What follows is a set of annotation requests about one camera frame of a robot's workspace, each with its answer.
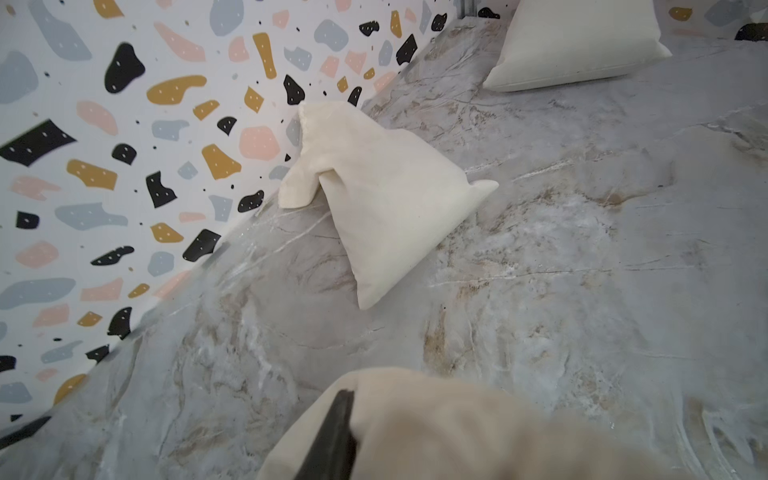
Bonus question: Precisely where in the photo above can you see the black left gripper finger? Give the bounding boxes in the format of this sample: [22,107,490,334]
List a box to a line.
[294,390,357,480]

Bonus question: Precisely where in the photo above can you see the cream cloth bag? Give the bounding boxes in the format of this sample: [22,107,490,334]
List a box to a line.
[483,0,672,92]
[257,367,686,479]

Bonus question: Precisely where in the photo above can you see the cream drawstring soil bag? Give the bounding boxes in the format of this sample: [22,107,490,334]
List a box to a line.
[278,101,499,310]

